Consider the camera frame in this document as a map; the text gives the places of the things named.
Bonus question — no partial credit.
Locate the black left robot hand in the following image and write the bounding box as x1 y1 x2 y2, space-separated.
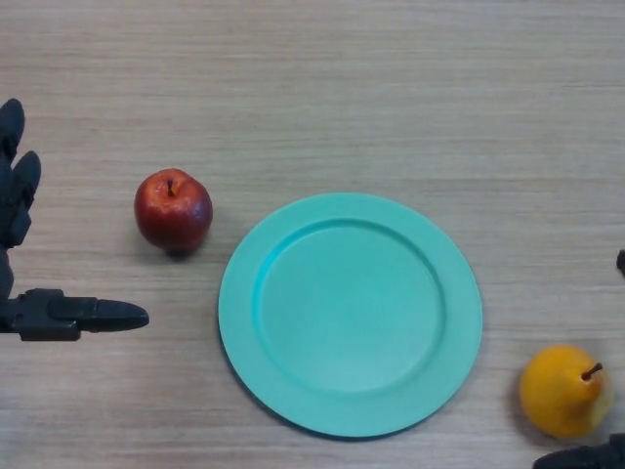
0 98 150 342

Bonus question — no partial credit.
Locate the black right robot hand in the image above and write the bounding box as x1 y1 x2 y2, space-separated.
531 249 625 469

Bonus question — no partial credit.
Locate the yellow pear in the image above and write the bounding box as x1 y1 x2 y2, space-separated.
519 344 614 439

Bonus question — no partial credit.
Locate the turquoise round plate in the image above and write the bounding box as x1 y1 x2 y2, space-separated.
218 192 483 439

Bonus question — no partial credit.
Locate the red apple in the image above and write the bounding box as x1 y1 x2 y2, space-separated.
134 168 214 255

